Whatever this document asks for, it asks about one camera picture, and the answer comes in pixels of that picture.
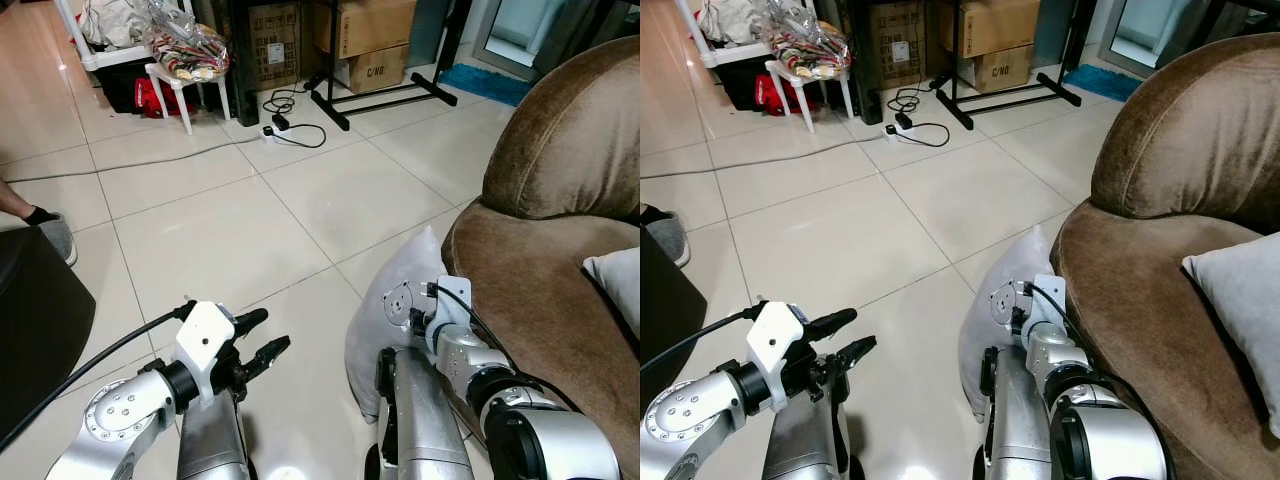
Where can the light grey pillow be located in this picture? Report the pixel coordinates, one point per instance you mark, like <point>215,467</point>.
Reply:
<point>415,258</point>
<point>618,285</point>
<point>1020,260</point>
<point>1240,300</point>

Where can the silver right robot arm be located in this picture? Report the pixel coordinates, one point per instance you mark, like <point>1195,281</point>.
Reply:
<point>560,440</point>
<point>1110,445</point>

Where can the brown velvet sofa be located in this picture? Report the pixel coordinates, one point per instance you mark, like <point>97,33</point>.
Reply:
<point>530,300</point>
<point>1130,300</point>

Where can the blue floor mat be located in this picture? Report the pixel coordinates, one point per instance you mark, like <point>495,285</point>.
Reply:
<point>1100,82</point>
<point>490,85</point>

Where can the silver left robot leg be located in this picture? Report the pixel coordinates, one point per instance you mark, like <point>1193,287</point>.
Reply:
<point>210,440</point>
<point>800,445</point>

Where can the silver robot leg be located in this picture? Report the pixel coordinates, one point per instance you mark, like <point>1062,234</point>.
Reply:
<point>420,420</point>
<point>800,445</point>
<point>210,440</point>
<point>1015,420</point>

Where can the silver right robot leg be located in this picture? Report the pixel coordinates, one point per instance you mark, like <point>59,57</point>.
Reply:
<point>1015,420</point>
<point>420,420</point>

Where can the dark black furniture piece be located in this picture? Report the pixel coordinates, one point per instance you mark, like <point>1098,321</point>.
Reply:
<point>40,320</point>
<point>665,310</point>

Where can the grey slipper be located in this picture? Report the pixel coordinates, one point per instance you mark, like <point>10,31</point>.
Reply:
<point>668,242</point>
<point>58,240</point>

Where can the white power strip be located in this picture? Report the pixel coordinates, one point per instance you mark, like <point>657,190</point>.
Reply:
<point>898,127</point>
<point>275,128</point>

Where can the person's leg with black sock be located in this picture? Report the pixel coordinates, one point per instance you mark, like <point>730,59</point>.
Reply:
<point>15,202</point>
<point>655,213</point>

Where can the white plastic stool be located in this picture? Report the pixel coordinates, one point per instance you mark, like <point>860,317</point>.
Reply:
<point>185,95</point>
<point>805,92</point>

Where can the red bag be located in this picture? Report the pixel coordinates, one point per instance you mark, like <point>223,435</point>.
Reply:
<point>155,98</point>
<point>775,95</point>

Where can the small lettered cardboard box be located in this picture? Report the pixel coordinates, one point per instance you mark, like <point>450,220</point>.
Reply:
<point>378,70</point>
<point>1003,68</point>

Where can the tall printed cardboard box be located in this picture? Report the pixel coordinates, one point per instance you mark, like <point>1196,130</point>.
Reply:
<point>272,45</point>
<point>897,45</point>

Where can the clear bag of colourful items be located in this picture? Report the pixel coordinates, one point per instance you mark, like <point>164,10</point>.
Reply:
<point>810,45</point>
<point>188,48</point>

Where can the white plastic rack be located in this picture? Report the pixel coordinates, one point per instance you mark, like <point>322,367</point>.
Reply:
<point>725,53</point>
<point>105,55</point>

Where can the large plain cardboard box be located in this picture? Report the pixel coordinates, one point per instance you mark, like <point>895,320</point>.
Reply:
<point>1000,25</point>
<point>375,25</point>

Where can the grey framed glass door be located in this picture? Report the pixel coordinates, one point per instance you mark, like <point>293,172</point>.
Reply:
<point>530,30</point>
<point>1150,28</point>

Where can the pile of pale clothes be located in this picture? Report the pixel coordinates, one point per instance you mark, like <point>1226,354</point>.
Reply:
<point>112,22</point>
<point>730,20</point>

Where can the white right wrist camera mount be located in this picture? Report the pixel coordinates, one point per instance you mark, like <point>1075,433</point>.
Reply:
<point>1003,300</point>
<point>400,305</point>

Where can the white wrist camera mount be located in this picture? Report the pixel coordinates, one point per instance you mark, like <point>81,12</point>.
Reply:
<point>775,335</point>
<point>1003,300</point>
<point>400,305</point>
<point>205,335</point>

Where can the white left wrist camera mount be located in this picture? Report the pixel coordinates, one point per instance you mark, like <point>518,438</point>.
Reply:
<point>775,335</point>
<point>205,335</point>

